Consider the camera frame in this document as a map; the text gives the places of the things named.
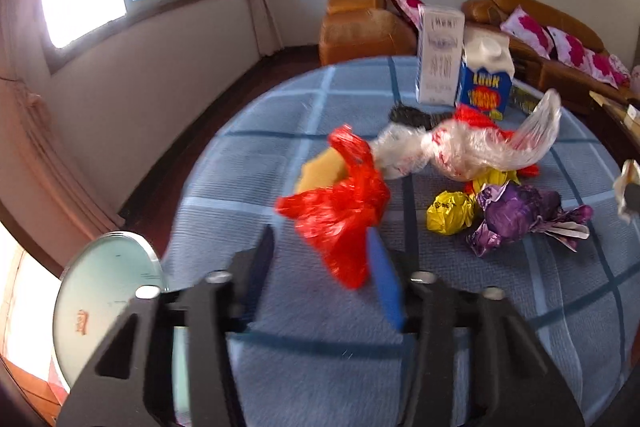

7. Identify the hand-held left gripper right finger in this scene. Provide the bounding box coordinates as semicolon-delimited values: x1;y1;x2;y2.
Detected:
366;227;586;427

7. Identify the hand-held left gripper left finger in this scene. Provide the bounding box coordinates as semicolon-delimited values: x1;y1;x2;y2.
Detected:
57;224;276;427

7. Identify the red plastic bag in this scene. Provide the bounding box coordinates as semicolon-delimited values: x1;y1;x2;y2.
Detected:
274;124;392;291

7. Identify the yellow wrapper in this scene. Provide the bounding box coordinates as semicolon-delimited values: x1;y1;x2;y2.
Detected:
426;189;482;237
470;168;522;196

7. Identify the yellow sponge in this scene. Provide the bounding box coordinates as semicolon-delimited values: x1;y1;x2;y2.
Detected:
294;147;347;196

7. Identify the purple foil wrapper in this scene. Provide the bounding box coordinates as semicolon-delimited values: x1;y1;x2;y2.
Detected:
466;181;594;258

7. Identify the clear plastic bag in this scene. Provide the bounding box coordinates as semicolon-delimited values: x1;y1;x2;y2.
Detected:
372;89;564;183

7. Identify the light blue cartoon basin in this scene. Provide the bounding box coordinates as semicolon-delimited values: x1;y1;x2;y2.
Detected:
52;230;189;389

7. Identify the black ribbed sheet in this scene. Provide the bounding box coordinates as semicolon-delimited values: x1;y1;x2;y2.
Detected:
387;103;442;130

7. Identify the cream long sachet wrapper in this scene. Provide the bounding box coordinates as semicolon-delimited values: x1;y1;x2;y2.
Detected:
613;159;640;224

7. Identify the blue plaid tablecloth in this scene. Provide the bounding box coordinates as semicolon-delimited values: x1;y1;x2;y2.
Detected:
162;54;640;427

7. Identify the blue and white carton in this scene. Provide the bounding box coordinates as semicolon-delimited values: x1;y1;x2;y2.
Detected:
454;29;515;121

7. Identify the clear seaweed snack packet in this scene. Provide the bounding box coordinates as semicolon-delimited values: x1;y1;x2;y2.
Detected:
509;83;542;116

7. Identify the white milk carton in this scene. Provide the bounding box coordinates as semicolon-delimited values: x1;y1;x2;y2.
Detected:
417;4;466;106

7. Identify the orange leather armchair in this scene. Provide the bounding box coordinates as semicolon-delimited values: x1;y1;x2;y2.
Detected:
318;0;419;67

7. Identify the orange leather sofa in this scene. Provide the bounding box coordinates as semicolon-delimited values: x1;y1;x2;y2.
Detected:
460;0;640;116

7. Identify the pink floral white pillow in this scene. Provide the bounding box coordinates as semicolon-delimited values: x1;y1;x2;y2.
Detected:
500;5;556;60
590;51;632;86
547;26;602;68
379;0;427;26

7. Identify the wooden coffee table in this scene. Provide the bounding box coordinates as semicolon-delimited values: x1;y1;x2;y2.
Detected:
589;89;640;144

